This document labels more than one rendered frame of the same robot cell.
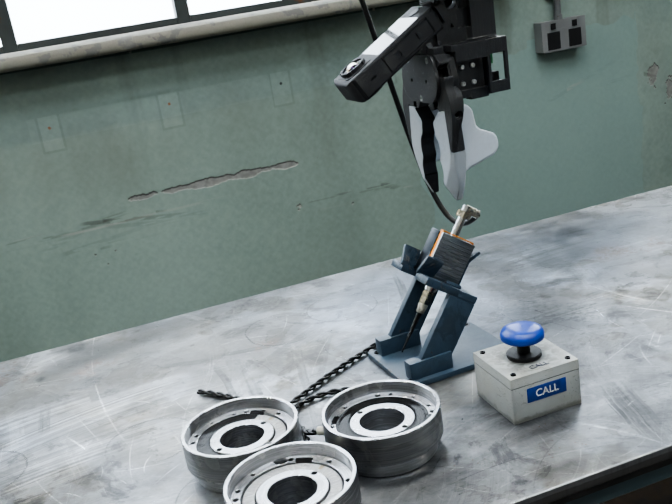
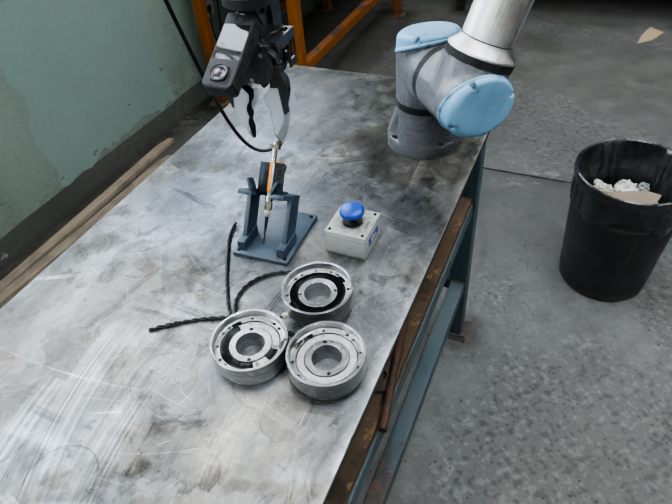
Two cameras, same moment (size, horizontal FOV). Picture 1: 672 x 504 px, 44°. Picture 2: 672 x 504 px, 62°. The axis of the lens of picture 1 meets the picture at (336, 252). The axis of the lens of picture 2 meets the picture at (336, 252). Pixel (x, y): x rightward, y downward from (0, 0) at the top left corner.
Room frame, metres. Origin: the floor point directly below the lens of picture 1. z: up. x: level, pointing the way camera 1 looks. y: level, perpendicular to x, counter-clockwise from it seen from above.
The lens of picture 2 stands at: (0.24, 0.37, 1.42)
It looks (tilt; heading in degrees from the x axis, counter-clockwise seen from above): 43 degrees down; 314
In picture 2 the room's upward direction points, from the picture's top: 6 degrees counter-clockwise
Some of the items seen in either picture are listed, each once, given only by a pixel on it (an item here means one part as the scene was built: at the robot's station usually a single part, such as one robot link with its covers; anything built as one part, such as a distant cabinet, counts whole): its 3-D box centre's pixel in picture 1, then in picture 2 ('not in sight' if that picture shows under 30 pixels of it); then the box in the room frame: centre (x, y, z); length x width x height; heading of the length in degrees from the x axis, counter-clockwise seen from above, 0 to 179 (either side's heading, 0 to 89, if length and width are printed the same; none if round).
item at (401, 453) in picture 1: (383, 427); (318, 296); (0.66, -0.02, 0.82); 0.10 x 0.10 x 0.04
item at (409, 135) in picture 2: not in sight; (425, 117); (0.78, -0.49, 0.85); 0.15 x 0.15 x 0.10
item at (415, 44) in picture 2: not in sight; (429, 62); (0.78, -0.48, 0.97); 0.13 x 0.12 x 0.14; 149
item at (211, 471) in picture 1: (243, 444); (251, 347); (0.67, 0.11, 0.82); 0.10 x 0.10 x 0.04
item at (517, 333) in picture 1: (523, 350); (352, 219); (0.70, -0.16, 0.85); 0.04 x 0.04 x 0.05
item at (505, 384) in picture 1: (531, 373); (354, 229); (0.70, -0.16, 0.82); 0.08 x 0.07 x 0.05; 106
